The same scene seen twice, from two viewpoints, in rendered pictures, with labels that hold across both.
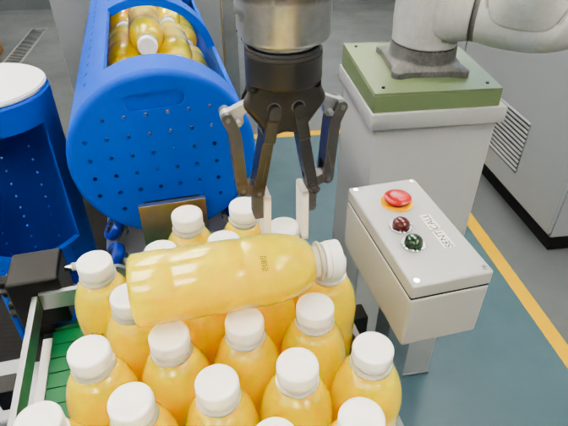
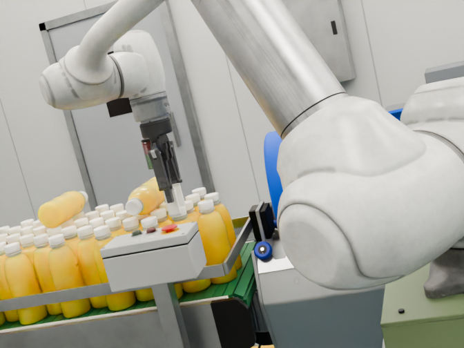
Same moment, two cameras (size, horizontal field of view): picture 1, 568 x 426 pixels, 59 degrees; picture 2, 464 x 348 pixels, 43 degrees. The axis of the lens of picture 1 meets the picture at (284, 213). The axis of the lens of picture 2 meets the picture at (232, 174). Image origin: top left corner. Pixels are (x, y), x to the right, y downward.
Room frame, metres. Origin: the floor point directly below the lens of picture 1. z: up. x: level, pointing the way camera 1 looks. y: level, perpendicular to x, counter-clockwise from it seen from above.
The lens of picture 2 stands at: (1.29, -1.20, 1.40)
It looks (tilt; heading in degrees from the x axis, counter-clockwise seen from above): 9 degrees down; 118
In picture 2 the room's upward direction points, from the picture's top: 14 degrees counter-clockwise
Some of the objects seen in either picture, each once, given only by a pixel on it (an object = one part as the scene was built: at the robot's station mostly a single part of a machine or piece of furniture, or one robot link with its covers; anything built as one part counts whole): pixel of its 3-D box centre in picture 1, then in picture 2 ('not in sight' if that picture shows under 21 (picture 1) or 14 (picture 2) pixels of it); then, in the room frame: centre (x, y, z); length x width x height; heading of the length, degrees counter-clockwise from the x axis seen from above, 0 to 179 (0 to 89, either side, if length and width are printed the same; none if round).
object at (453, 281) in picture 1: (407, 253); (154, 255); (0.50, -0.16, 1.05); 0.20 x 0.10 x 0.10; 15
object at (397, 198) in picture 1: (397, 199); (169, 228); (0.55, -0.15, 1.11); 0.04 x 0.04 x 0.01
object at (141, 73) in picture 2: not in sight; (134, 64); (0.47, -0.01, 1.47); 0.13 x 0.11 x 0.16; 61
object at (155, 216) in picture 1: (177, 230); (267, 227); (0.63, 0.17, 0.99); 0.10 x 0.02 x 0.12; 105
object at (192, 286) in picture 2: not in sight; (188, 251); (0.48, 0.00, 1.00); 0.07 x 0.07 x 0.19
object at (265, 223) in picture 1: (265, 215); (177, 197); (0.48, 0.02, 1.14); 0.03 x 0.01 x 0.07; 14
